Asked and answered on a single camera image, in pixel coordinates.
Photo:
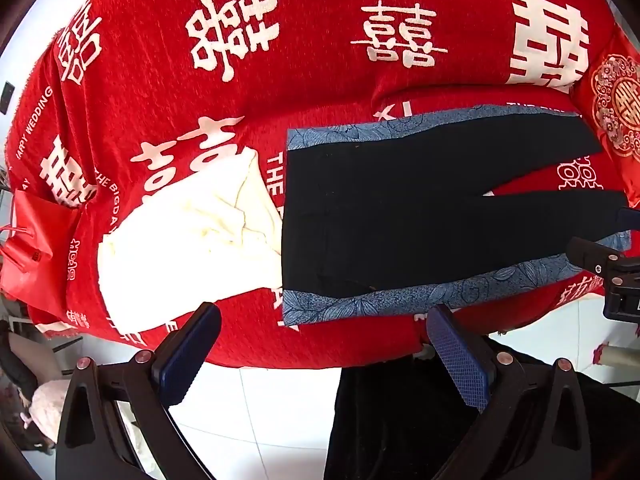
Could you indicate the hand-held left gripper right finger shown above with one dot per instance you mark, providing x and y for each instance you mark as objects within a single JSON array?
[{"x": 457, "y": 355}]

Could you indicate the black pants with blue trim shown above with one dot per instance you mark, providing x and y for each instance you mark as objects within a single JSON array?
[{"x": 400, "y": 210}]

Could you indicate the dark jacket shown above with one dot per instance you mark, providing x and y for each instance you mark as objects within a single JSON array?
[{"x": 17, "y": 365}]

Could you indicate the cream white garment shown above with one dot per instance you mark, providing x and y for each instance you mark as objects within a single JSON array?
[{"x": 185, "y": 245}]

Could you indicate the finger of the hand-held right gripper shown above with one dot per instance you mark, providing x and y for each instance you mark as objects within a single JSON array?
[
  {"x": 629, "y": 220},
  {"x": 590, "y": 255}
]

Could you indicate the pink fluffy cloth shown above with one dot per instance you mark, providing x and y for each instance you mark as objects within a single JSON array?
[{"x": 47, "y": 407}]

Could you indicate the red blanket with white print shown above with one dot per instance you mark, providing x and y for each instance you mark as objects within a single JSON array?
[{"x": 300, "y": 60}]

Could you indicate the person's black clothing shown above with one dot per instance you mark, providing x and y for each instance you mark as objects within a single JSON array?
[{"x": 400, "y": 420}]

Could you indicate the white roll with red trim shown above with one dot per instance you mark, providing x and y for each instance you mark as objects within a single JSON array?
[{"x": 617, "y": 355}]

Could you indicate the black wall switch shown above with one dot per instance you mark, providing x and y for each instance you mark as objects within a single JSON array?
[{"x": 6, "y": 97}]

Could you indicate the red paper bag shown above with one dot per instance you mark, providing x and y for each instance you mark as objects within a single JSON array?
[{"x": 37, "y": 255}]

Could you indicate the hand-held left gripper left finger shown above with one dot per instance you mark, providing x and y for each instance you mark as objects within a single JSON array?
[{"x": 192, "y": 355}]

